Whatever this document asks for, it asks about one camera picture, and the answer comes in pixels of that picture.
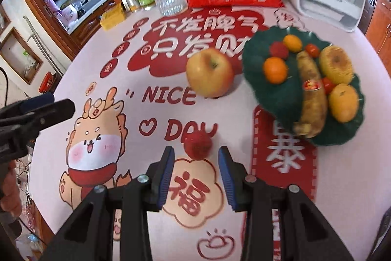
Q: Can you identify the spotted brown banana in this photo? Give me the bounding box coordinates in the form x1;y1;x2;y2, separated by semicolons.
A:
293;51;328;138

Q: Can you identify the large orange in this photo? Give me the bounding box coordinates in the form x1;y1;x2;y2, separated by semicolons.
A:
329;83;359;123

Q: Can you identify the red strawberry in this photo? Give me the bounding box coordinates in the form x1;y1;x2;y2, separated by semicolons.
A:
184;130;213;160

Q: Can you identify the cherry tomato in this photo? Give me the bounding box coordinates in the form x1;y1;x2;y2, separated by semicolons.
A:
321;77;335;95
305;44;321;59

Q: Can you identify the small orange tangerine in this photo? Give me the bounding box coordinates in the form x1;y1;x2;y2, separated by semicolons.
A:
262;57;288;85

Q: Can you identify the spotted yellow pear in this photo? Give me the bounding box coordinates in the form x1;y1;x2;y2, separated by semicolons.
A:
319;46;354;85

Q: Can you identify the dark red fruit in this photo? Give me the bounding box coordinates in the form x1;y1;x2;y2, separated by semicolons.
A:
269;42;290;60

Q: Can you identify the small yellow kumquat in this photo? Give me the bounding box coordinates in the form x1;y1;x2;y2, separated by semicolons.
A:
282;34;303;53

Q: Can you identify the person left hand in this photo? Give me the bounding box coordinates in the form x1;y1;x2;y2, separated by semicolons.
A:
1;160;22;218

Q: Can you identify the red trash bin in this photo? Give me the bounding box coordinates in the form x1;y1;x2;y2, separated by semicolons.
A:
38;71;57;94

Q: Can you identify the yellow small box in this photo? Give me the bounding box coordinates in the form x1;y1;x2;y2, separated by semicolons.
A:
100;4;126;31

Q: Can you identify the green scalloped plate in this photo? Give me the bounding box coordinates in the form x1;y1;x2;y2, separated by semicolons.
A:
242;26;365;146

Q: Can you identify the red yellow apple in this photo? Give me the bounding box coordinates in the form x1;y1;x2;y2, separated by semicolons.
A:
185;48;235;98

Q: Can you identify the black cable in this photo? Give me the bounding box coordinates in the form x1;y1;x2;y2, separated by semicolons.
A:
0;66;9;107

